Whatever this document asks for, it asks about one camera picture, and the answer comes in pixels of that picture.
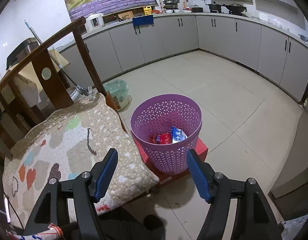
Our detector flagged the blue medicine box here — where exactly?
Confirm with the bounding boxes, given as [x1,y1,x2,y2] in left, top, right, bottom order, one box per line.
[171,126,187,144]

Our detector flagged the long red cigarette box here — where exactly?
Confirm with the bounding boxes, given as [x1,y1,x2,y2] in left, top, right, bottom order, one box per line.
[156,133,172,145]

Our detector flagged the red plastic wrapper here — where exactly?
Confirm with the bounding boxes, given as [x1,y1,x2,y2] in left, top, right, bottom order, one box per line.
[149,135,157,144]

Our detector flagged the grey kitchen cabinets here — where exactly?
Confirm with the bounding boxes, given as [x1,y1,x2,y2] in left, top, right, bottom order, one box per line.
[58,12,308,103]

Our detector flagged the red box under basket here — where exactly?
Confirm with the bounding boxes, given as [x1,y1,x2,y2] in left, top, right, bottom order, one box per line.
[132,134,208,186]

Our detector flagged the quilted heart pattern mat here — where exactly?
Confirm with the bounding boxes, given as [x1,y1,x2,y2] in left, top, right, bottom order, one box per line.
[2,93,159,227]

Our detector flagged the purple plastic waste basket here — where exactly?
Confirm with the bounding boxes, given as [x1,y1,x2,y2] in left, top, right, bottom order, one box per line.
[129,93,203,176]

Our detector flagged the wooden chair backrest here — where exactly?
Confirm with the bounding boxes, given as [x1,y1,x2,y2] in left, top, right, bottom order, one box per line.
[0,16,120,151]

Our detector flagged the smartphone with lit screen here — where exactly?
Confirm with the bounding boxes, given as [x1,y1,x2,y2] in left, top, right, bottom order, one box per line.
[4,197,11,223]

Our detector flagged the blue cloth on cabinet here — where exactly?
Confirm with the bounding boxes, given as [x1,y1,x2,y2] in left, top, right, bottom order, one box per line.
[132,15,153,27]

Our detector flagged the black wok on stove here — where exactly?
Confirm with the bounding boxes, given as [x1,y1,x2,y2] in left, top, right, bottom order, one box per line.
[223,3,247,15]

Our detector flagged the yellow container on counter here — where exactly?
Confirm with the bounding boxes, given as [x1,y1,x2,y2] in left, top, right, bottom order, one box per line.
[143,6,152,16]

